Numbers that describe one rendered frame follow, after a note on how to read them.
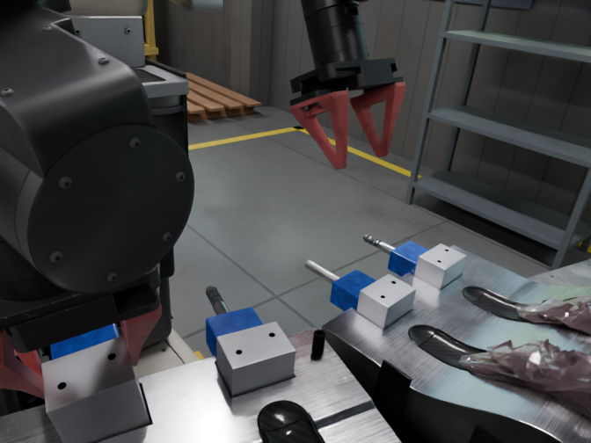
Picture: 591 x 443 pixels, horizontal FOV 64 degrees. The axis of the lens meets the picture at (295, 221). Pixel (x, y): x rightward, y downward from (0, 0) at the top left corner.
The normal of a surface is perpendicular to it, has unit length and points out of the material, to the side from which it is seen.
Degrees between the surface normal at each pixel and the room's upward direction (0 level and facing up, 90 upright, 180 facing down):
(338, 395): 0
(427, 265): 90
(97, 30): 90
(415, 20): 90
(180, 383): 0
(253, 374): 90
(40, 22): 12
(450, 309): 0
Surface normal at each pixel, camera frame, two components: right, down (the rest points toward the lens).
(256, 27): 0.65, 0.40
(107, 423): 0.45, 0.57
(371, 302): -0.72, 0.28
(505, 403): -0.24, -0.96
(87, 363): 0.03, -0.77
